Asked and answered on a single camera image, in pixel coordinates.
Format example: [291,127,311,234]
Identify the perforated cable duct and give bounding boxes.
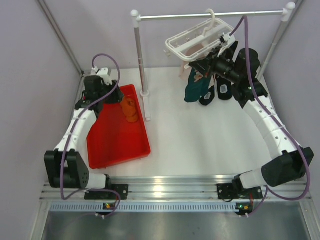
[50,201,252,213]

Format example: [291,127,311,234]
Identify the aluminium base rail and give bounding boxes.
[39,174,307,202]

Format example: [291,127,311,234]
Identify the orange sock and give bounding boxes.
[120,96,139,123]

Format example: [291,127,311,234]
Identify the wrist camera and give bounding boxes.
[90,66,112,86]
[219,33,236,48]

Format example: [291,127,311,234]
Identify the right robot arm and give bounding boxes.
[189,48,314,199]

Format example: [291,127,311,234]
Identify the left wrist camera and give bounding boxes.
[90,66,112,86]

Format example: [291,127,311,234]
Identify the red plastic tray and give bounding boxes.
[87,84,151,169]

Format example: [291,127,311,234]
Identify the metal clothes rack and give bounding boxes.
[130,0,303,122]

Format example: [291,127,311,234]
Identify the green christmas sock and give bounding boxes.
[190,70,212,102]

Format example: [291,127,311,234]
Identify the pink sock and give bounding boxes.
[179,44,207,82]

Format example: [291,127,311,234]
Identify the white clip sock hanger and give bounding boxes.
[165,8,234,61]

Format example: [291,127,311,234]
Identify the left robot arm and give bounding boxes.
[44,75,124,200]

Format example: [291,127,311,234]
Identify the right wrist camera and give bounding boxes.
[219,33,236,48]

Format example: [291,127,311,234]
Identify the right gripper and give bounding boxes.
[190,46,242,84]

